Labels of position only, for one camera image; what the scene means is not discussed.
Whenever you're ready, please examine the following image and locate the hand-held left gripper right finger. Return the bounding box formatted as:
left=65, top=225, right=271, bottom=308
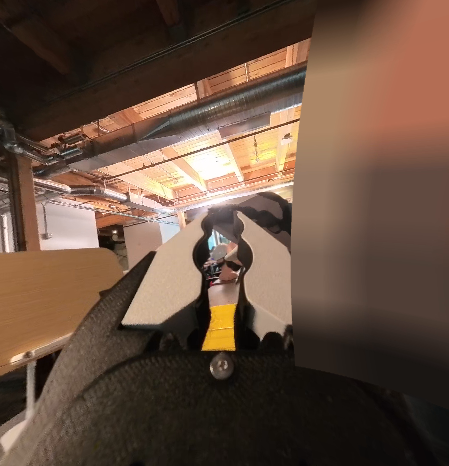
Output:
left=234, top=210, right=293, bottom=338

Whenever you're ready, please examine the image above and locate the wooden support post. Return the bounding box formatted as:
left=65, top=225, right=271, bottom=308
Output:
left=8, top=153, right=41, bottom=252

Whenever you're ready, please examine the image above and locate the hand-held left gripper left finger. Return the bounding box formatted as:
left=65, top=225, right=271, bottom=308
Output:
left=121, top=211, right=211, bottom=333

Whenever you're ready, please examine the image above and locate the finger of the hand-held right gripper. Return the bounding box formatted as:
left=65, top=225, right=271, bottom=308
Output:
left=209, top=192, right=293, bottom=235
left=213, top=223, right=240, bottom=244

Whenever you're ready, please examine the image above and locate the hanging metal light fixture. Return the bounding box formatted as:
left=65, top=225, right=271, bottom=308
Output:
left=217, top=111, right=272, bottom=141

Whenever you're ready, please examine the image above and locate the yellow plastic tray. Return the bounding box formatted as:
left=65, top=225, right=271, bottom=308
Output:
left=201, top=304, right=237, bottom=352

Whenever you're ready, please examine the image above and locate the wooden laptop stand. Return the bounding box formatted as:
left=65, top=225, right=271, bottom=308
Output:
left=0, top=248, right=124, bottom=454

